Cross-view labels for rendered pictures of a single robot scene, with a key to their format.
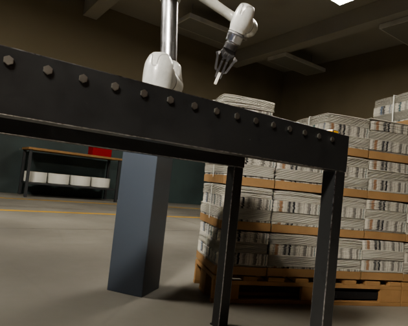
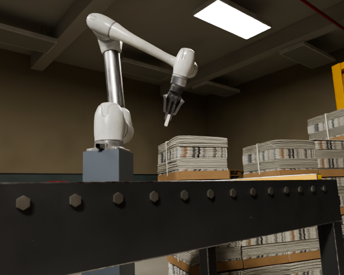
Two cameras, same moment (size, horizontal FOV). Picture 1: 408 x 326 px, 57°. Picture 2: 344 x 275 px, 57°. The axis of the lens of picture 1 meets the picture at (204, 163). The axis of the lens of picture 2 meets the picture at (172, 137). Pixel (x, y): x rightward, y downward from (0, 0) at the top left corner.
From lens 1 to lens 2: 0.38 m
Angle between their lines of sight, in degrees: 8
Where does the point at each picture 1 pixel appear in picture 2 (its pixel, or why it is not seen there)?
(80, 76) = (18, 200)
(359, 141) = (308, 162)
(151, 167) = not seen: hidden behind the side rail
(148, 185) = not seen: hidden behind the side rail
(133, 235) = not seen: outside the picture
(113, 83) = (72, 196)
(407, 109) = (340, 125)
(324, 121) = (274, 148)
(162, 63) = (113, 113)
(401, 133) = (342, 149)
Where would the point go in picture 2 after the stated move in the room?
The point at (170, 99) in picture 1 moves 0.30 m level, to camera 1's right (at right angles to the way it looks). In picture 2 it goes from (153, 196) to (333, 189)
